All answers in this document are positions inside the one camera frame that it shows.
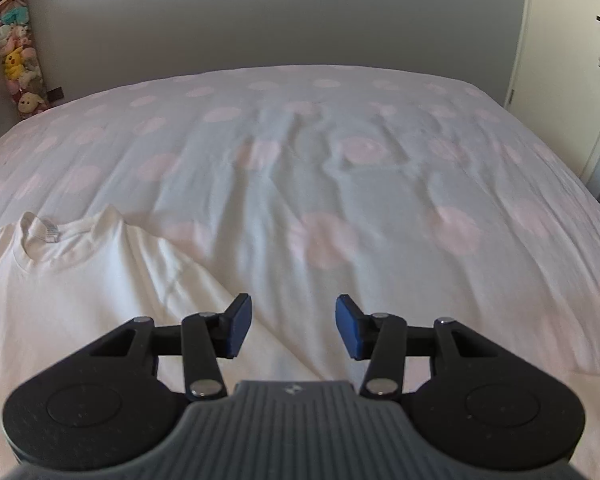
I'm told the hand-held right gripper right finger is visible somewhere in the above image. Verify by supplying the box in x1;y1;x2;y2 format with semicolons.
335;295;531;402

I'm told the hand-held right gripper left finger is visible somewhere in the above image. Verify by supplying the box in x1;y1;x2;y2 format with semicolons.
55;294;253;402

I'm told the white t-shirt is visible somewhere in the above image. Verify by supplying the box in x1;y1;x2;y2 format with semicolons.
0;204;353;480

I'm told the bed with pink dotted sheet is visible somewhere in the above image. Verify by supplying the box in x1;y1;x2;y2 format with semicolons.
0;64;600;480

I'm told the white door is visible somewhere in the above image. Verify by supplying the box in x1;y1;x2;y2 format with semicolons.
502;0;600;196

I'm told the clear tube of plush toys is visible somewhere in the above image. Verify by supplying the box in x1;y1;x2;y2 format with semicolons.
0;0;51;121

